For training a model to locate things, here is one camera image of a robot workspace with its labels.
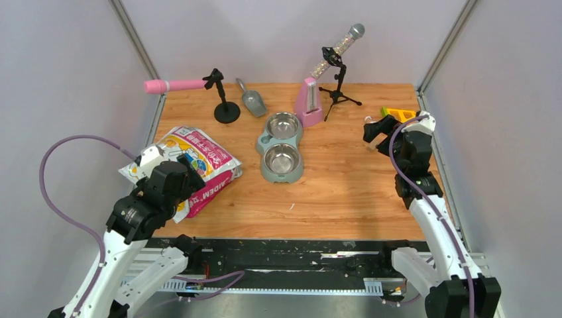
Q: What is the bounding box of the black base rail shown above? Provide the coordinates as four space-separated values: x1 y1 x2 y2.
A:
160 238 436 303

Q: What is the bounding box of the yellow green triangle toy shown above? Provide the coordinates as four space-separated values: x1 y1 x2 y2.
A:
380 107 416 123

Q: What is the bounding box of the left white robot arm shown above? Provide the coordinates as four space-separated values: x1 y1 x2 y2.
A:
49 154 205 317

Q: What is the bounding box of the pet food bag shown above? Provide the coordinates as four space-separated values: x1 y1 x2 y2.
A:
119 126 242 223

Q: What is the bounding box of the metal food scoop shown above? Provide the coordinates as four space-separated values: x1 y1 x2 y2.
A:
235 78 268 117

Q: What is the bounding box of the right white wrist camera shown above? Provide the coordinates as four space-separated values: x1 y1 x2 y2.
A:
402 111 436 136

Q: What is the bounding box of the pink metronome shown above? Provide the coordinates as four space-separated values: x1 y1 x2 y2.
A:
294 77 323 127

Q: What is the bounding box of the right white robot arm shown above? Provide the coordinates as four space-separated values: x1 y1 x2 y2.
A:
363 111 502 317

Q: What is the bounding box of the pink microphone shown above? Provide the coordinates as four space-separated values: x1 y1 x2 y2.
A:
143 79 207 95

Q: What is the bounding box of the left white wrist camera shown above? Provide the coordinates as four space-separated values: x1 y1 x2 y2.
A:
134 144 165 176

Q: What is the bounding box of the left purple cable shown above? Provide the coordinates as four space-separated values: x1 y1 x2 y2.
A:
39 134 138 315

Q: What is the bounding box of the black tripod mic stand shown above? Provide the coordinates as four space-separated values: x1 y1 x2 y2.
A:
319 46 363 121

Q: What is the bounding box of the grey double pet bowl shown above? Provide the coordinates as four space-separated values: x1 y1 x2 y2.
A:
256 112 304 184

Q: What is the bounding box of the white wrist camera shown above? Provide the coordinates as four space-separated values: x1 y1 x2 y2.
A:
402 111 436 136
134 144 165 176

